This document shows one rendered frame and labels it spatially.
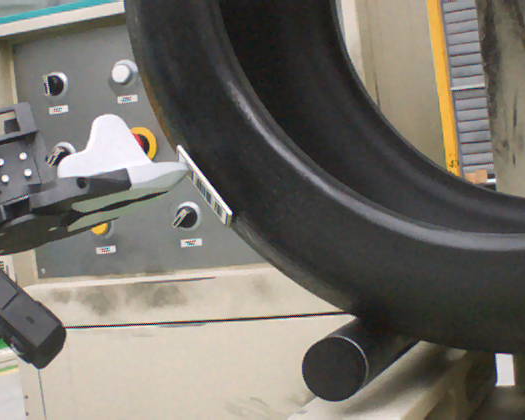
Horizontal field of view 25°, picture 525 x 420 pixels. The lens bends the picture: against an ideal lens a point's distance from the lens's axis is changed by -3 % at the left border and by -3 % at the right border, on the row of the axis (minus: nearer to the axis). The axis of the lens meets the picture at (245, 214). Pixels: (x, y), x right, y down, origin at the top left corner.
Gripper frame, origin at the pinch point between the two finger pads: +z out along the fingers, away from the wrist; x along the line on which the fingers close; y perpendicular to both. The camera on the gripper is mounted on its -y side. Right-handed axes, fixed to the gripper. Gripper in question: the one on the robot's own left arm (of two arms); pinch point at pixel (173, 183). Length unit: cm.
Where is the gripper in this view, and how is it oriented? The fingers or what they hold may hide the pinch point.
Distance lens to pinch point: 82.4
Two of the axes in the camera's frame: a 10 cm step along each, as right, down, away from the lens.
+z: 9.2, -2.6, 3.1
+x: -2.2, 3.2, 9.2
